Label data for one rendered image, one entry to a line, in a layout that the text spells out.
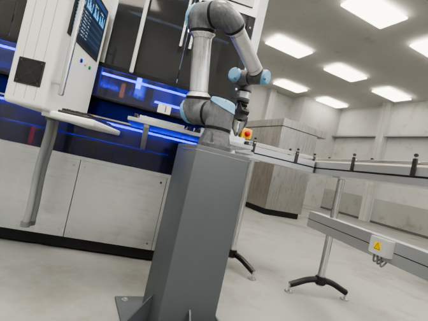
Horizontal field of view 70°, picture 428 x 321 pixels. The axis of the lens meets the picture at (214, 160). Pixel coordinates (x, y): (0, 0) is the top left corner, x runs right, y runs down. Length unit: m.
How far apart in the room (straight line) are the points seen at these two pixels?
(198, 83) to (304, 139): 5.56
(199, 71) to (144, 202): 1.00
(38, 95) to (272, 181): 5.37
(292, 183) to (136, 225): 5.01
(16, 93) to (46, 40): 0.27
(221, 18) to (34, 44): 0.83
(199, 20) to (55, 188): 1.32
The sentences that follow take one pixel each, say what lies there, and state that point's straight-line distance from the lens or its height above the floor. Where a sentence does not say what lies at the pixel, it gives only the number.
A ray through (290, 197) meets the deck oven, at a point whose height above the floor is 0.46.
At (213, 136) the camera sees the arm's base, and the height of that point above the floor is 0.84.
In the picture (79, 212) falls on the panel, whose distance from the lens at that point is 2.11.
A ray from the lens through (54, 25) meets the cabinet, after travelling 1.63.
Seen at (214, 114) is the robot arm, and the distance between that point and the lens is 1.31.
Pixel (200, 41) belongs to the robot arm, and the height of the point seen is 1.25.
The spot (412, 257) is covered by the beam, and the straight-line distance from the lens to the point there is 1.77.
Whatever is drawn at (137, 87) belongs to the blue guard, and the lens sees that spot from 2.07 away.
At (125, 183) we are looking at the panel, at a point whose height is 0.49.
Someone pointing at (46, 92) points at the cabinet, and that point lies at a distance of 1.56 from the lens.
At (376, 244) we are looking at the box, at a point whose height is 0.51.
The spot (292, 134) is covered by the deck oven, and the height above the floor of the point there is 1.76.
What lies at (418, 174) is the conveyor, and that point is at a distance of 1.78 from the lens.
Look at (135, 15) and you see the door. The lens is 2.22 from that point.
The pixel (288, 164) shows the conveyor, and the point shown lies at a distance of 2.39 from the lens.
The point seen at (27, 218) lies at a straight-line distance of 1.93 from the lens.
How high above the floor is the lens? 0.71
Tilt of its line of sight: 1 degrees up
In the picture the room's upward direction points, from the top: 13 degrees clockwise
